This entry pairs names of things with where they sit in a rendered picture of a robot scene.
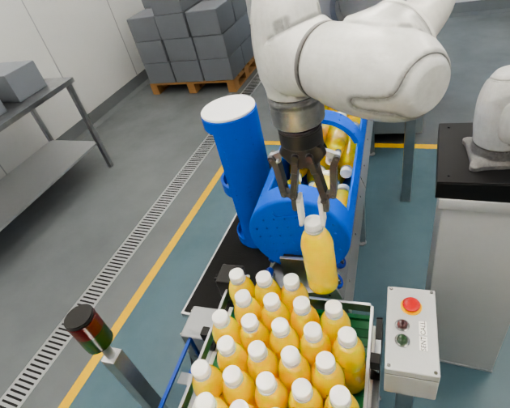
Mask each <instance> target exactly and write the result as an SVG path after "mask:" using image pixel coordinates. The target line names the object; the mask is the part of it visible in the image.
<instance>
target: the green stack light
mask: <svg viewBox="0 0 510 408"><path fill-rule="evenodd" d="M103 321H104V320H103ZM112 340H113V332H112V330H111V329H110V328H109V327H108V326H107V324H106V323H105V322H104V324H103V328H102V330H101V331H100V332H99V334H98V335H97V336H96V337H95V338H93V339H92V340H90V341H88V342H78V343H79V344H80V345H81V346H82V348H83V349H84V350H85V351H86V352H87V353H88V354H91V355H96V354H99V353H101V352H102V351H104V350H106V349H107V348H108V347H109V345H110V344H111V342H112Z"/></svg>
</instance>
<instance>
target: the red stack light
mask: <svg viewBox="0 0 510 408"><path fill-rule="evenodd" d="M94 311H95V313H94V317H93V318H92V320H91V322H90V323H89V324H88V325H87V326H85V327H84V328H82V329H80V330H78V331H68V330H67V331H68V332H69V333H70V334H71V335H72V337H73V338H74V339H75V340H76V341H77V342H88V341H90V340H92V339H93V338H95V337H96V336H97V335H98V334H99V332H100V331H101V330H102V328H103V324H104V322H103V319H102V318H101V317H100V315H99V314H98V313H97V311H96V310H95V309H94Z"/></svg>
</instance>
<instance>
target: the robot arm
mask: <svg viewBox="0 0 510 408"><path fill-rule="evenodd" d="M455 1H456V0H407V1H403V0H384V1H382V2H380V3H378V4H376V5H375V6H372V7H369V8H368V9H366V10H363V11H360V12H357V13H355V14H353V15H348V16H347V17H346V18H345V19H344V20H343V21H334V20H332V19H330V18H328V17H327V16H326V15H322V14H321V8H320V4H319V2H318V0H252V6H251V20H250V23H251V38H252V45H253V54H254V58H255V62H256V66H257V72H258V74H259V78H260V80H261V83H262V84H263V86H264V88H265V90H266V94H267V101H268V104H269V107H270V115H271V119H272V123H273V125H274V127H275V128H276V129H278V135H279V140H280V144H281V147H280V150H278V151H275V150H272V151H271V152H270V154H269V157H268V159H267V160H268V162H269V163H270V165H271V166H272V168H273V169H274V174H275V178H276V181H277V184H278V189H279V192H280V195H281V197H282V198H290V199H291V205H292V210H293V211H297V213H298V219H299V224H300V226H301V227H303V225H304V219H305V213H304V200H303V194H302V192H298V191H299V178H300V169H302V168H307V169H309V171H310V173H311V175H312V176H313V179H314V181H315V184H316V187H317V190H318V193H319V197H318V200H317V205H318V210H319V215H320V221H321V227H325V223H326V219H327V217H326V212H329V207H330V204H329V199H330V198H332V199H335V198H336V197H337V192H338V163H339V161H340V158H341V153H342V151H341V150H340V149H336V150H335V151H333V150H330V149H328V148H327V146H326V145H325V143H324V139H323V132H322V124H321V122H322V121H323V120H324V118H325V106H328V107H330V108H332V109H335V110H337V111H339V112H342V113H345V114H349V115H351V116H354V117H360V118H363V119H366V120H370V121H379V122H392V123H396V122H405V121H413V120H415V119H418V118H420V117H421V116H423V115H424V114H426V113H427V112H429V111H431V110H432V109H433V108H434V107H435V106H436V105H437V104H438V103H439V102H440V101H441V99H442V98H443V96H444V94H445V92H446V91H447V89H448V85H449V81H450V77H451V62H450V59H449V57H448V54H447V53H446V51H445V49H444V47H443V46H442V45H441V43H440V42H439V41H438V40H437V39H436V36H437V35H438V33H439V32H440V30H441V29H442V27H443V26H444V25H445V23H446V21H447V20H448V17H449V16H450V14H451V12H452V10H453V7H454V4H455ZM462 144H463V145H464V146H465V148H466V151H467V155H468V158H469V161H470V166H469V170H470V171H471V172H480V171H485V170H505V169H510V65H508V66H503V67H501V68H499V69H498V70H496V71H495V72H494V73H493V74H492V75H491V77H490V78H489V79H488V80H487V81H486V82H485V83H484V85H483V87H482V89H481V91H480V93H479V95H478V99H477V103H476V107H475V111H474V122H473V137H466V138H463V139H462ZM324 156H327V160H328V162H329V164H330V167H329V189H328V187H327V184H326V182H325V178H324V175H323V172H322V170H321V163H320V162H321V160H322V159H323V158H324ZM282 158H284V159H285V160H286V161H287V162H288V163H289V164H290V165H291V188H290V189H289V186H288V183H287V177H286V173H285V171H284V167H283V162H282Z"/></svg>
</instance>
